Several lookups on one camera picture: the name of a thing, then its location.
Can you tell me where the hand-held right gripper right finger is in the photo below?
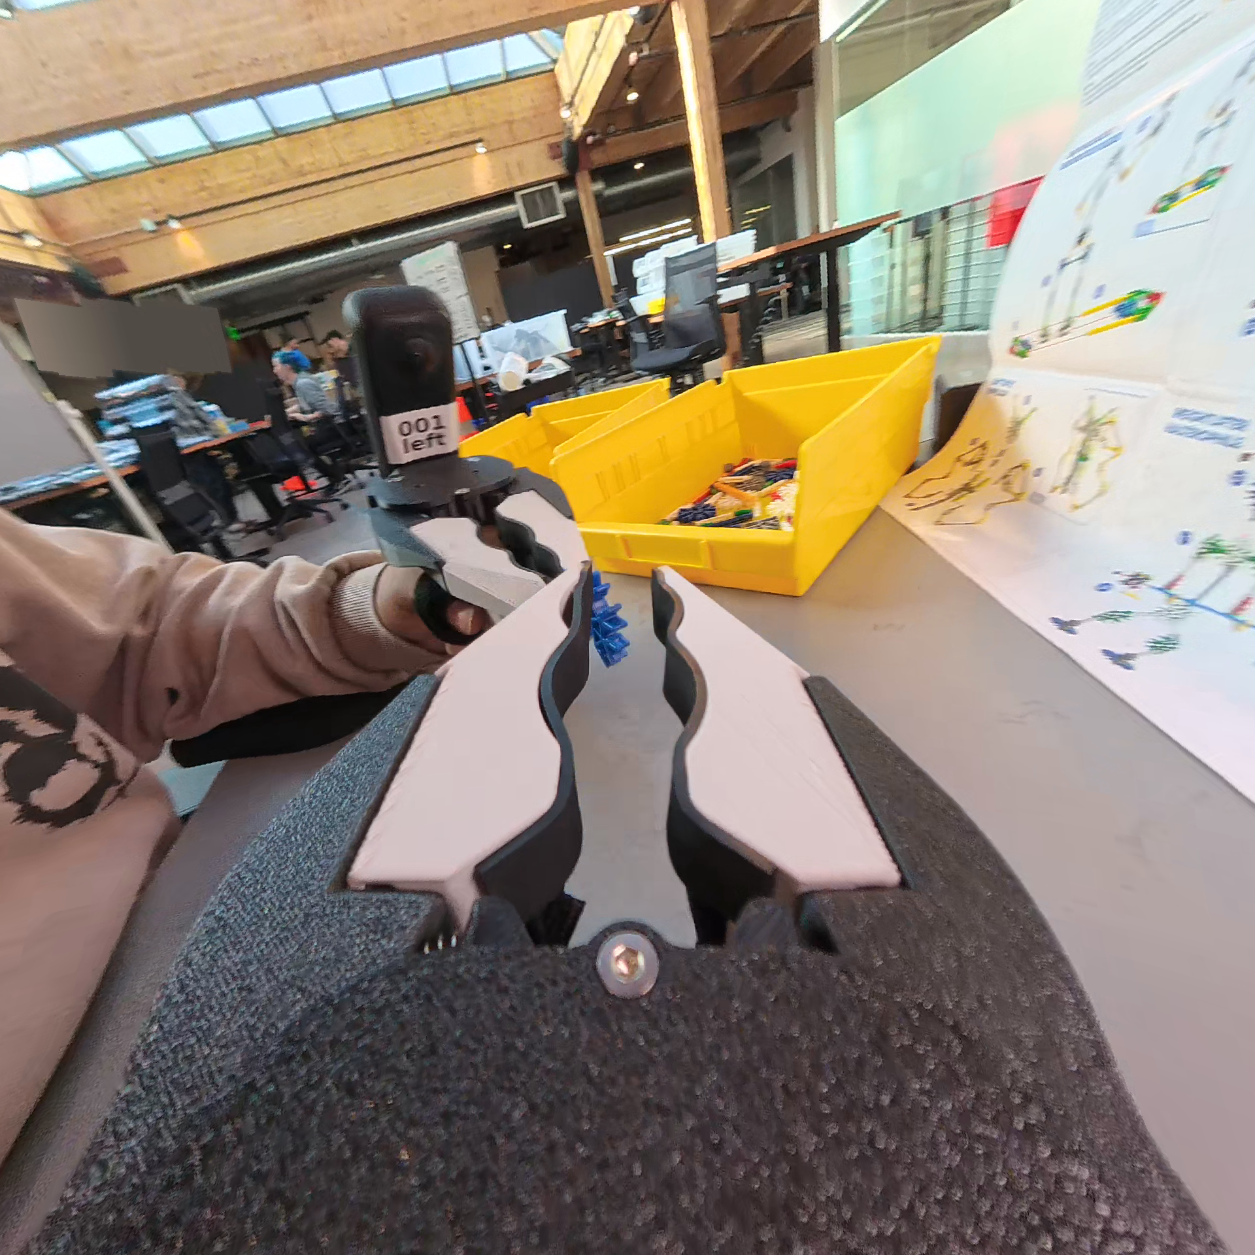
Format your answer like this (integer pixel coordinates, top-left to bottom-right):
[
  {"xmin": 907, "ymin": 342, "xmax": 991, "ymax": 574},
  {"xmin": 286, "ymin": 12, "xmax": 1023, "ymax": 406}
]
[{"xmin": 649, "ymin": 565, "xmax": 903, "ymax": 948}]

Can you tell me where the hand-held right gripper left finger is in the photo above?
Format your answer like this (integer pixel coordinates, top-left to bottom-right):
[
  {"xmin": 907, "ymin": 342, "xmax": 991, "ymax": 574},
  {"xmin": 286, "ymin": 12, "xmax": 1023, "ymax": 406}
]
[{"xmin": 347, "ymin": 563, "xmax": 594, "ymax": 948}]

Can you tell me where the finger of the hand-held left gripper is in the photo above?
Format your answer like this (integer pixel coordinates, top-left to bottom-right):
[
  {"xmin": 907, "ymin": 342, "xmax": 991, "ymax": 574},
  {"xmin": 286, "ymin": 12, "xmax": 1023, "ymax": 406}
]
[
  {"xmin": 494, "ymin": 490, "xmax": 591, "ymax": 579},
  {"xmin": 407, "ymin": 516, "xmax": 552, "ymax": 621}
]

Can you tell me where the large blue connector fan assembly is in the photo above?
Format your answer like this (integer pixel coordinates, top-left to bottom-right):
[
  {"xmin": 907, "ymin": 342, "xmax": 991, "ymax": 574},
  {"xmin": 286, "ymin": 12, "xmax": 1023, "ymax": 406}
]
[{"xmin": 586, "ymin": 571, "xmax": 631, "ymax": 671}]

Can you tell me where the pile of toy pieces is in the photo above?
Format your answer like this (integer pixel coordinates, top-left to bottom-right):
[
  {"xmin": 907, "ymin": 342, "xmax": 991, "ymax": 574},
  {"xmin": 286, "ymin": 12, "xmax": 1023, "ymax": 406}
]
[{"xmin": 658, "ymin": 456, "xmax": 802, "ymax": 532}]

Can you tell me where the yellow storage bin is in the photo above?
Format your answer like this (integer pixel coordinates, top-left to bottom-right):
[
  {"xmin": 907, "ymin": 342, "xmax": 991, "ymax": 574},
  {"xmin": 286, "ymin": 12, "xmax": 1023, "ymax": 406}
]
[
  {"xmin": 456, "ymin": 377, "xmax": 673, "ymax": 479},
  {"xmin": 549, "ymin": 335, "xmax": 944, "ymax": 599}
]

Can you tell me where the person's left forearm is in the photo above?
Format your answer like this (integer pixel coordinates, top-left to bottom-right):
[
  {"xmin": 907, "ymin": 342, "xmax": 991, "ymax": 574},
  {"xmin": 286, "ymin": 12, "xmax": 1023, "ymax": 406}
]
[{"xmin": 0, "ymin": 509, "xmax": 424, "ymax": 748}]

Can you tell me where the grey desk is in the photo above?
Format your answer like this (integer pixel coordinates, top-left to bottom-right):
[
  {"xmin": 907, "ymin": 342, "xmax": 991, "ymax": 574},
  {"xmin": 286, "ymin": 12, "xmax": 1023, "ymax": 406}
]
[{"xmin": 0, "ymin": 504, "xmax": 1255, "ymax": 1255}]

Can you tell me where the dark standing desk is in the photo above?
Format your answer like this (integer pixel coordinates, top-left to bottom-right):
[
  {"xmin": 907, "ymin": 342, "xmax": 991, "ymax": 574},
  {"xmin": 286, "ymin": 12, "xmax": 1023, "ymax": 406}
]
[{"xmin": 714, "ymin": 209, "xmax": 905, "ymax": 356}]

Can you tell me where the person's left hand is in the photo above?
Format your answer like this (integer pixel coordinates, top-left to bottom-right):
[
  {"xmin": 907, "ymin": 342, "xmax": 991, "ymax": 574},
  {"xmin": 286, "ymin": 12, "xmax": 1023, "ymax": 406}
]
[{"xmin": 375, "ymin": 567, "xmax": 493, "ymax": 648}]

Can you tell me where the white writing board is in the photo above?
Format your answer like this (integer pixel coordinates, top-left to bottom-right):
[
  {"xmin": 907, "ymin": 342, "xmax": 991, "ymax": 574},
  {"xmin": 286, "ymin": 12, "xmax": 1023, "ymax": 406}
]
[{"xmin": 398, "ymin": 241, "xmax": 480, "ymax": 346}]

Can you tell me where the clear plastic bag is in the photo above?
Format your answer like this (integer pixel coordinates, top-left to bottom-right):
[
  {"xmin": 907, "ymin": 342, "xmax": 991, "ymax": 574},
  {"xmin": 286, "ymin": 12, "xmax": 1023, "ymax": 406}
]
[{"xmin": 479, "ymin": 311, "xmax": 572, "ymax": 395}]

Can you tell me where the black office chair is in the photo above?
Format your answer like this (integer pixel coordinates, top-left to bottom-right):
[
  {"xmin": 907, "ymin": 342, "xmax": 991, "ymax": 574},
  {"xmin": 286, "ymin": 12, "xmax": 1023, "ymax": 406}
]
[
  {"xmin": 129, "ymin": 427, "xmax": 233, "ymax": 556},
  {"xmin": 617, "ymin": 244, "xmax": 728, "ymax": 386}
]

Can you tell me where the cluttered background work table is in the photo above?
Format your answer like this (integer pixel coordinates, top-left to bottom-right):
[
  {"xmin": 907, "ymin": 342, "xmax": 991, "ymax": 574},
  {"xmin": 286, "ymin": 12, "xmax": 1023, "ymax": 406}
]
[{"xmin": 0, "ymin": 372, "xmax": 272, "ymax": 513}]

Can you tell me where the grey rolling partition board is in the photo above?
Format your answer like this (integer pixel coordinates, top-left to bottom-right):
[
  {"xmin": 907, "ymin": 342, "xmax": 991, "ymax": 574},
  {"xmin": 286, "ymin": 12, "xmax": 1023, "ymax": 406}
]
[{"xmin": 0, "ymin": 323, "xmax": 170, "ymax": 548}]

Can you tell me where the toy instruction sheet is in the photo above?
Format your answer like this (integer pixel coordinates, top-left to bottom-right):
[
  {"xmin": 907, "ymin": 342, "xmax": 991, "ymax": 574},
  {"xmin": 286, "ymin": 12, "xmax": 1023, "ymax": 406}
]
[{"xmin": 877, "ymin": 0, "xmax": 1255, "ymax": 807}]

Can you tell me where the stack of red blue bins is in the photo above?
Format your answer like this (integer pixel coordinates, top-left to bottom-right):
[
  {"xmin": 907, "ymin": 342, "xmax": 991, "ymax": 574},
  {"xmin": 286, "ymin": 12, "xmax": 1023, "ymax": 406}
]
[{"xmin": 982, "ymin": 177, "xmax": 1047, "ymax": 253}]

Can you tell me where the grey wire shelf rack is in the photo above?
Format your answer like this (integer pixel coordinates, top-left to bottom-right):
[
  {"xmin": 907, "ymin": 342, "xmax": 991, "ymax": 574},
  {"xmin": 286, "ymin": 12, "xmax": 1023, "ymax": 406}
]
[{"xmin": 884, "ymin": 195, "xmax": 1012, "ymax": 337}]

